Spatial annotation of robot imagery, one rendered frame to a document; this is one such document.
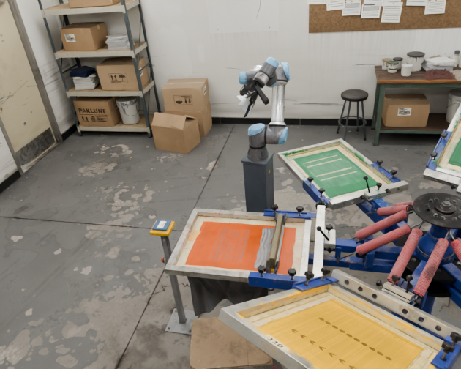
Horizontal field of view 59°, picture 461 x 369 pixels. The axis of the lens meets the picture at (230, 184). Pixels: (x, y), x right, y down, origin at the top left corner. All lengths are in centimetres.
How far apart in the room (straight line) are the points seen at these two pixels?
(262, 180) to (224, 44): 338
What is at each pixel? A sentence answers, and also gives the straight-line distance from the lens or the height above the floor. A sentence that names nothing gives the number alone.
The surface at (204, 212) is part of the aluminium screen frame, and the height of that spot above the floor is 99.
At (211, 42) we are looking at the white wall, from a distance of 600.
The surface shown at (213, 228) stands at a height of 96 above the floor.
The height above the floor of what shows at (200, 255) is 96.
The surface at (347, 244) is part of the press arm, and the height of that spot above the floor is 104.
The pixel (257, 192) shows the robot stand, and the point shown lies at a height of 95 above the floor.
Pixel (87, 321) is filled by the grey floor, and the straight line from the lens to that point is 364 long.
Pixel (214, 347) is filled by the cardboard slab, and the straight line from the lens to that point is 318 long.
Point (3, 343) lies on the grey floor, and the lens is 382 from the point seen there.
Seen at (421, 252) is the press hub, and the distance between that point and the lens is 240.
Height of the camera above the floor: 259
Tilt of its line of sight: 33 degrees down
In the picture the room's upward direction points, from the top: 5 degrees counter-clockwise
